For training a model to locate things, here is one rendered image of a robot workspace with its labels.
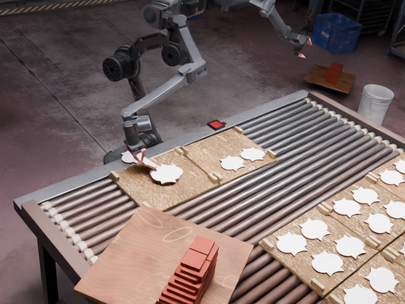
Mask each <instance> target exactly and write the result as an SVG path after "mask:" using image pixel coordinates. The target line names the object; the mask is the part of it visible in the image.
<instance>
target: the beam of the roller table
mask: <svg viewBox="0 0 405 304"><path fill-rule="evenodd" d="M307 95H308V92H306V91H305V90H300V91H298V92H295V93H292V94H290V95H287V96H285V97H282V98H279V99H277V100H274V101H271V102H269V103H266V104H263V105H261V106H258V107H255V108H253V109H250V110H247V111H245V112H242V113H240V114H237V115H234V116H232V117H229V118H227V119H223V120H222V121H220V122H226V123H227V124H226V125H225V128H222V129H220V130H217V131H214V129H212V128H210V127H209V126H205V127H203V128H200V129H197V130H195V131H192V132H190V133H187V134H185V135H182V136H179V137H177V138H174V139H171V140H169V141H166V142H163V143H161V144H158V145H155V146H153V147H150V148H147V149H146V152H145V157H146V158H147V159H151V158H153V157H156V156H159V155H161V154H164V153H167V152H169V151H172V150H174V148H175V147H178V148H180V146H181V145H183V146H184V147H185V146H187V145H190V144H193V143H196V142H198V141H201V140H203V139H206V138H209V137H211V136H214V135H216V134H218V133H221V132H223V131H226V130H229V129H231V128H233V127H234V126H238V125H241V124H244V123H246V122H248V121H252V120H254V119H256V118H259V117H261V116H264V115H267V114H269V113H271V112H274V111H276V110H279V109H282V108H284V107H286V106H289V105H291V104H294V103H297V102H299V101H301V100H303V99H305V98H307ZM133 165H135V163H131V164H127V163H124V162H123V161H122V159H119V160H116V161H114V162H110V163H108V164H106V165H103V166H100V167H97V168H95V169H92V170H90V171H87V172H84V173H82V174H79V175H77V176H74V177H71V178H69V179H66V180H63V181H61V182H58V183H55V184H53V185H50V186H47V187H45V188H42V189H40V190H37V191H34V192H32V193H29V194H27V195H24V196H21V197H19V198H15V199H14V200H13V204H14V209H15V211H16V212H17V213H18V214H19V216H20V217H21V218H22V210H21V204H22V203H25V202H27V201H30V200H34V201H35V202H36V203H37V204H38V205H41V204H42V203H44V202H46V201H51V200H54V199H56V198H59V197H61V196H64V195H66V194H69V193H71V192H74V191H76V190H79V189H81V188H84V187H86V186H89V185H91V184H94V183H96V182H99V181H101V180H104V179H106V178H109V176H108V175H109V174H110V172H111V171H114V172H116V171H120V170H122V169H125V168H128V167H129V166H133Z"/></svg>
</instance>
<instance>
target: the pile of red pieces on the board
mask: <svg viewBox="0 0 405 304"><path fill-rule="evenodd" d="M214 244H215V242H214V241H211V240H209V239H206V238H203V237H201V236H198V235H197V236H196V238H195V239H194V241H193V243H192V245H191V246H190V247H189V249H188V250H187V251H186V253H185V254H184V256H183V258H182V259H181V261H180V263H179V264H178V266H177V268H176V269H175V271H174V273H173V274H172V276H171V278H170V279H169V281H168V282H167V284H166V286H165V287H164V289H163V291H162V292H161V294H160V295H159V297H158V299H157V300H156V304H199V303H200V302H201V299H202V297H203V295H204V293H205V291H206V290H207V288H208V286H209V284H210V282H211V280H212V278H213V276H214V275H215V267H216V261H217V255H218V250H219V246H216V245H214Z"/></svg>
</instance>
